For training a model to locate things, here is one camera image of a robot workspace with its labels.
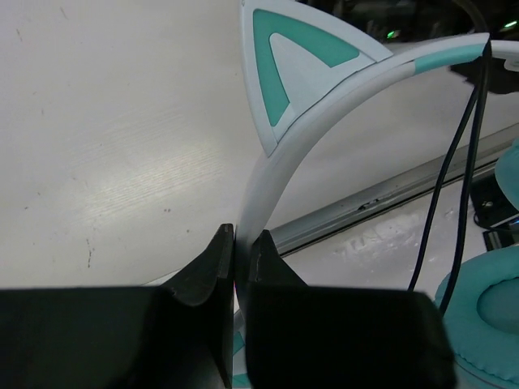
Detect black teal headphone cable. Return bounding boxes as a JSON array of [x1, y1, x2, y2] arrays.
[[407, 40, 494, 315]]

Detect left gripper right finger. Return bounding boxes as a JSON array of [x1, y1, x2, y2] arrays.
[[245, 231, 457, 388]]

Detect front aluminium rail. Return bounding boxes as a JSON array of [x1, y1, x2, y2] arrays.
[[271, 123, 518, 257]]

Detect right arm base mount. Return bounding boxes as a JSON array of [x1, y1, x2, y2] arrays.
[[470, 173, 518, 251]]

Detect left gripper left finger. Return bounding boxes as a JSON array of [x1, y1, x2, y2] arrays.
[[1, 224, 234, 388]]

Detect teal cat ear headphones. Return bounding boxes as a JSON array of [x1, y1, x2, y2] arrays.
[[234, 1, 518, 388]]

